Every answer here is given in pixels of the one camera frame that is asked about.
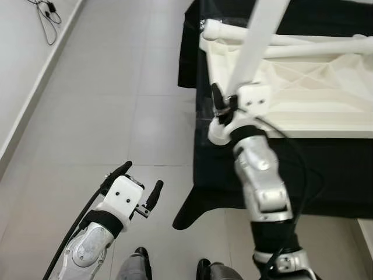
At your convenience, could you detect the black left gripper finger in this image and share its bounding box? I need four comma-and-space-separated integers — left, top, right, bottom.
104, 161, 133, 190
145, 180, 164, 212

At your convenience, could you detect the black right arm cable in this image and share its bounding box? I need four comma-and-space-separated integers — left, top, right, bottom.
256, 117, 327, 275

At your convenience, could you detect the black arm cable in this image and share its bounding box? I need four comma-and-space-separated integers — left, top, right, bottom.
42, 175, 114, 280
256, 117, 327, 275

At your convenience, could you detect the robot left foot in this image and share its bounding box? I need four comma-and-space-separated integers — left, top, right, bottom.
117, 247, 153, 280

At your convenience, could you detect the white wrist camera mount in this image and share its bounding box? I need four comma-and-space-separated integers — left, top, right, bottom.
87, 175, 145, 225
207, 83, 273, 145

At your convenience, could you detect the white plastic children table top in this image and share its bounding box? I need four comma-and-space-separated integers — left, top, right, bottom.
199, 32, 373, 139

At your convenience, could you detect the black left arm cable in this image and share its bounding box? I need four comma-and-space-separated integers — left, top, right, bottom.
42, 175, 114, 280

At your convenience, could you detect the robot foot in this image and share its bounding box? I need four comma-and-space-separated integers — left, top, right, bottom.
117, 247, 153, 280
196, 258, 242, 280

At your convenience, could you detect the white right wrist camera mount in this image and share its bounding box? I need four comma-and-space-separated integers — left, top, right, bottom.
207, 83, 273, 145

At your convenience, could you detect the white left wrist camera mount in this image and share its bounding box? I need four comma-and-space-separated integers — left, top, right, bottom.
87, 175, 145, 225

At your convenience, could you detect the black tablecloth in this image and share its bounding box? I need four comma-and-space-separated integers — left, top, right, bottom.
172, 0, 373, 231

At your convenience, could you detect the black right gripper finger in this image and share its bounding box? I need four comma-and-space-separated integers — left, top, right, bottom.
210, 83, 227, 114

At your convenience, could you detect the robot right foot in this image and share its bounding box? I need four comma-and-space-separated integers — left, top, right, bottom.
196, 258, 242, 280

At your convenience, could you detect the looped black wall cable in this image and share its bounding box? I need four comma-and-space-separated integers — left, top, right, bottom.
26, 0, 64, 46

